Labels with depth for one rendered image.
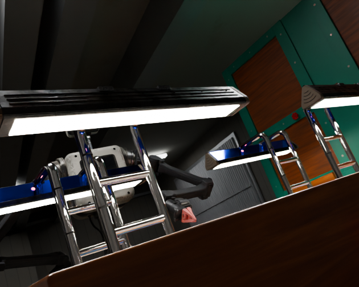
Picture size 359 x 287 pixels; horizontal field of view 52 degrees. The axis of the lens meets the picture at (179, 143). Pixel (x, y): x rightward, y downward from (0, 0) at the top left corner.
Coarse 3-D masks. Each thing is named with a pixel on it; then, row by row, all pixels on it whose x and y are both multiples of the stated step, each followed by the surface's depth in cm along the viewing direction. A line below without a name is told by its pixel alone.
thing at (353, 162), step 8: (304, 112) 149; (328, 112) 156; (312, 120) 146; (312, 128) 146; (336, 128) 154; (320, 136) 144; (328, 136) 148; (336, 136) 151; (320, 144) 144; (344, 144) 152; (328, 152) 142; (328, 160) 143; (352, 160) 150; (336, 168) 141; (336, 176) 140
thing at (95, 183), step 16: (80, 144) 86; (144, 160) 94; (96, 176) 84; (112, 176) 87; (128, 176) 89; (144, 176) 92; (96, 192) 83; (160, 192) 92; (96, 208) 82; (160, 208) 90; (112, 224) 82; (128, 224) 84; (144, 224) 86; (112, 240) 80
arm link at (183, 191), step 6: (204, 180) 212; (210, 180) 215; (198, 186) 208; (204, 186) 209; (174, 192) 190; (180, 192) 193; (186, 192) 196; (192, 192) 199; (198, 192) 204; (204, 192) 208; (186, 198) 197; (204, 198) 212
